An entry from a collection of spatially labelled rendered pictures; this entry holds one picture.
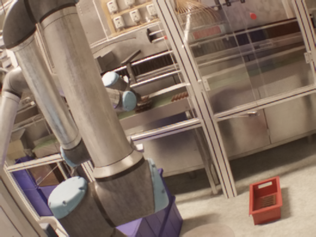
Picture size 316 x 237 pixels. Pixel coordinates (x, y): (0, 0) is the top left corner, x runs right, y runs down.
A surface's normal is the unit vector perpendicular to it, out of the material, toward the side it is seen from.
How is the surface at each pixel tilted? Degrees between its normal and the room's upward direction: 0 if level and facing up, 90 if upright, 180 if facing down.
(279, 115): 90
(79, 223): 90
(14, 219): 90
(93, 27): 90
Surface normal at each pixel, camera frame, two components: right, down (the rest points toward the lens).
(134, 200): 0.16, 0.09
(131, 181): 0.43, -0.03
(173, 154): -0.18, 0.40
